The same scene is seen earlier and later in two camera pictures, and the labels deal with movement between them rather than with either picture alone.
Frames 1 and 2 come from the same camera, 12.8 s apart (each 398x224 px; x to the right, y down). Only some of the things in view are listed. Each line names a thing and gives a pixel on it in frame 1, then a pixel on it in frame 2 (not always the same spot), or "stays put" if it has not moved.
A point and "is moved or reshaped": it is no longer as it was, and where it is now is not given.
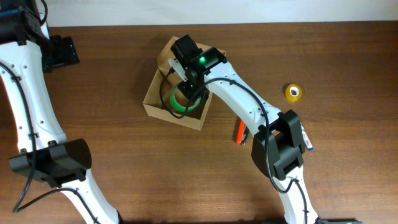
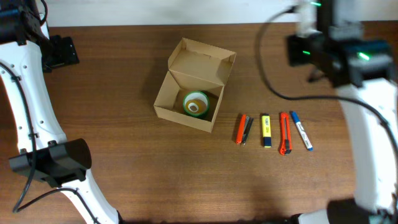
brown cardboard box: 165,82 is moved or reshaped
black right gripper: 191,94 → 294,59
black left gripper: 66,53 stays put
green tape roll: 177,107 → 196,103
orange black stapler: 242,132 stays put
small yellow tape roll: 293,93 → 196,106
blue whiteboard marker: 306,141 stays put
